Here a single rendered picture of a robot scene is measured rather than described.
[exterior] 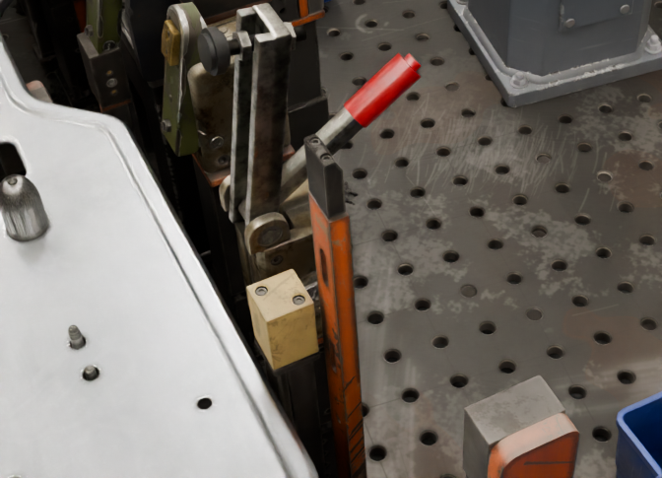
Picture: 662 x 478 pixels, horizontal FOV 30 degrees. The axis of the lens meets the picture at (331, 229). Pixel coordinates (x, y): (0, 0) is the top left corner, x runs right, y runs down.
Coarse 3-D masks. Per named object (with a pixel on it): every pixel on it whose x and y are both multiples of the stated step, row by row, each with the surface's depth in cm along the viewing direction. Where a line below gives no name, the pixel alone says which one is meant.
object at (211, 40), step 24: (240, 24) 75; (264, 24) 74; (288, 24) 75; (216, 48) 72; (240, 48) 74; (264, 48) 73; (288, 48) 74; (216, 72) 73; (240, 72) 77; (264, 72) 74; (288, 72) 75; (240, 96) 78; (264, 96) 76; (240, 120) 80; (264, 120) 77; (240, 144) 81; (264, 144) 78; (240, 168) 83; (264, 168) 80; (240, 192) 84; (264, 192) 81; (240, 216) 86
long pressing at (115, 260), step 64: (0, 0) 113; (0, 64) 106; (0, 128) 101; (64, 128) 101; (128, 128) 100; (64, 192) 96; (128, 192) 95; (0, 256) 91; (64, 256) 91; (128, 256) 91; (192, 256) 90; (0, 320) 87; (64, 320) 87; (128, 320) 87; (192, 320) 86; (0, 384) 83; (64, 384) 83; (128, 384) 83; (192, 384) 83; (256, 384) 82; (0, 448) 80; (64, 448) 80; (128, 448) 79; (192, 448) 79; (256, 448) 79
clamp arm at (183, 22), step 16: (176, 16) 93; (192, 16) 93; (176, 32) 93; (192, 32) 93; (176, 48) 94; (192, 48) 93; (176, 64) 95; (192, 64) 94; (176, 80) 96; (176, 96) 97; (176, 112) 97; (192, 112) 98; (176, 128) 98; (192, 128) 99; (176, 144) 99; (192, 144) 100
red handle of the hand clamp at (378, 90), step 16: (400, 64) 81; (416, 64) 81; (368, 80) 82; (384, 80) 81; (400, 80) 81; (416, 80) 82; (352, 96) 83; (368, 96) 81; (384, 96) 81; (352, 112) 82; (368, 112) 82; (336, 128) 82; (352, 128) 82; (336, 144) 83; (288, 160) 84; (304, 160) 83; (288, 176) 83; (304, 176) 83; (288, 192) 84; (240, 208) 84
